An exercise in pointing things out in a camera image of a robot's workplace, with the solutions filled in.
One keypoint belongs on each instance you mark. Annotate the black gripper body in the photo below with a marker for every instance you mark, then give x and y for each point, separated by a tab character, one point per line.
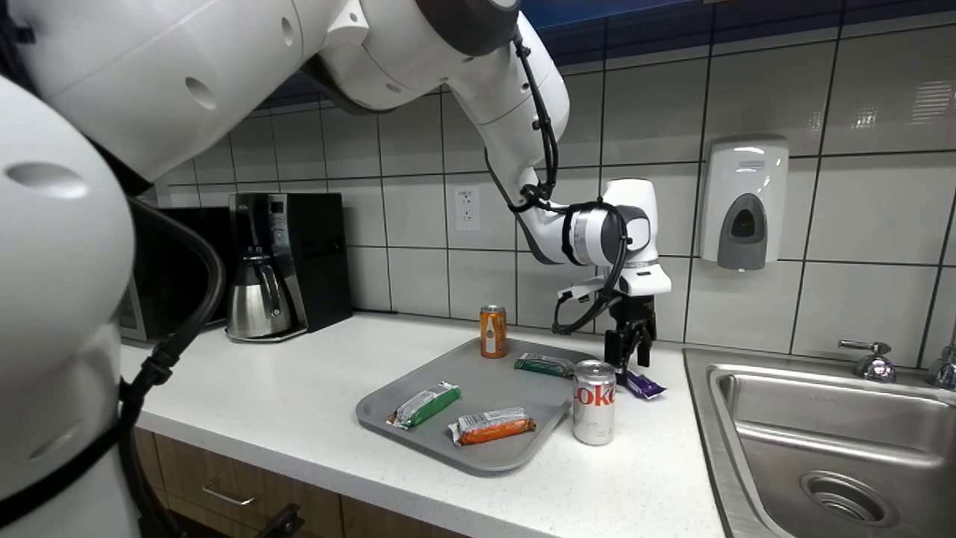
634	319

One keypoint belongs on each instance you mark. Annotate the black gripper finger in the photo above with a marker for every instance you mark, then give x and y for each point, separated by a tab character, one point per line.
614	351
644	351

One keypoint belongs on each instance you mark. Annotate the purple snack bar packet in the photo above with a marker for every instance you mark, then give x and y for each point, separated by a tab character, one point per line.
639	387

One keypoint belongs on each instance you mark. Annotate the orange snack bar packet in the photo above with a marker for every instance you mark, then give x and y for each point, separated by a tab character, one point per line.
490	425

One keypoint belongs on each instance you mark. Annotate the green snack bar packet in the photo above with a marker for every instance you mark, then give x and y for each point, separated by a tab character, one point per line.
426	404

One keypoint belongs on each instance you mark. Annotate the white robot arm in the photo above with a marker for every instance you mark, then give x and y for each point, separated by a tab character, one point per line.
102	94

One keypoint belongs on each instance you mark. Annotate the grey plastic tray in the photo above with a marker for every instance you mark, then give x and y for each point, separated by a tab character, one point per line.
484	385

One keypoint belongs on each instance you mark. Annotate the silver diet coke can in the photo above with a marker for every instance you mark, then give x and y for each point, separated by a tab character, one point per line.
592	401

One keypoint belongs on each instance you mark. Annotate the green packet near orange can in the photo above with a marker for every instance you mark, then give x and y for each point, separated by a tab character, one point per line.
547	367

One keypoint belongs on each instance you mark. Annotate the orange soda can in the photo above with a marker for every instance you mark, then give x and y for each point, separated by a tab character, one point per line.
493	334

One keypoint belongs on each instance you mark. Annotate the white soap dispenser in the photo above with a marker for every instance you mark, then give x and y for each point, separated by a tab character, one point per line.
746	203

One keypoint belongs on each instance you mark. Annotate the stainless steel sink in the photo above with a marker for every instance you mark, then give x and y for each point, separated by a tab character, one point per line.
807	451

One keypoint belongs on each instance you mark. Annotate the chrome faucet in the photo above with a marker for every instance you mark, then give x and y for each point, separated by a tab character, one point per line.
874	367

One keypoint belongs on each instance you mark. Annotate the blue upper cabinet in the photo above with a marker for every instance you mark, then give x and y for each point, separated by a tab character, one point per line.
747	19

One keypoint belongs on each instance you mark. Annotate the black coffee maker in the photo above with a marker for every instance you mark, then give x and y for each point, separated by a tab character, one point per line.
306	242

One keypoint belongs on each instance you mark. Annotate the steel coffee carafe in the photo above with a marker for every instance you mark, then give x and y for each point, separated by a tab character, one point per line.
259	304

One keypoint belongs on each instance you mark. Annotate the black microwave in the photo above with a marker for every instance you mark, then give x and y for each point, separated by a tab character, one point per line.
169	279

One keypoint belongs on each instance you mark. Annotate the wooden cabinet drawer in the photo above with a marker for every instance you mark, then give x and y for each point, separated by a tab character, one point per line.
235	499

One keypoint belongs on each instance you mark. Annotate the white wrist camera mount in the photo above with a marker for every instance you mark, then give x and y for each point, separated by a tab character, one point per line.
632	283

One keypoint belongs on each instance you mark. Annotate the white wall outlet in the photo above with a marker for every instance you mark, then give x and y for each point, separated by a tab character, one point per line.
466	207

